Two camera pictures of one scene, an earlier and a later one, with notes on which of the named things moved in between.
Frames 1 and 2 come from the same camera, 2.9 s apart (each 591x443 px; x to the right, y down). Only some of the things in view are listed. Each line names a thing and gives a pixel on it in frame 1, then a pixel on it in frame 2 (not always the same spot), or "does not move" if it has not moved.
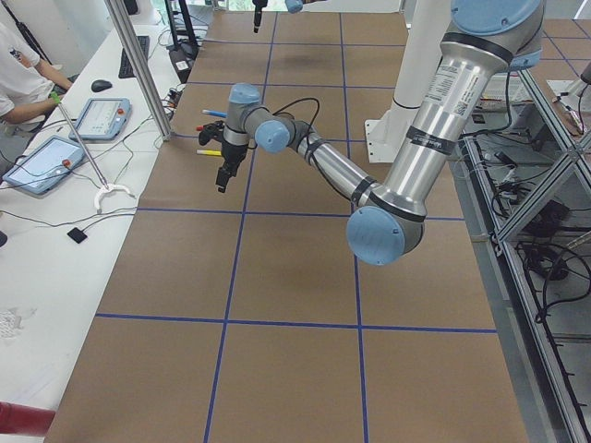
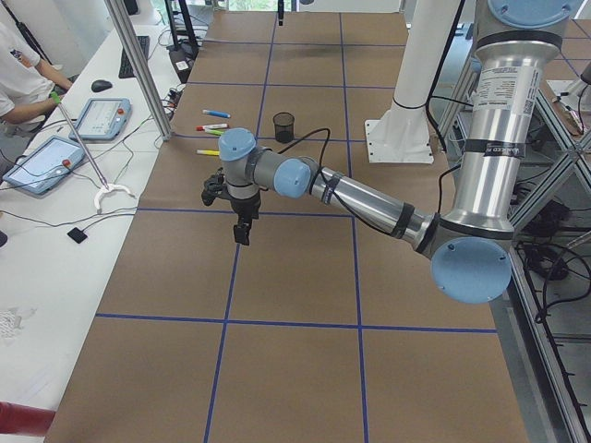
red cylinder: (22, 419) does not move
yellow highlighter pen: (209, 152) does not move
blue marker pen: (215, 113) does not move
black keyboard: (126, 67) does not move
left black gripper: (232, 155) to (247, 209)
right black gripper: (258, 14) to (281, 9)
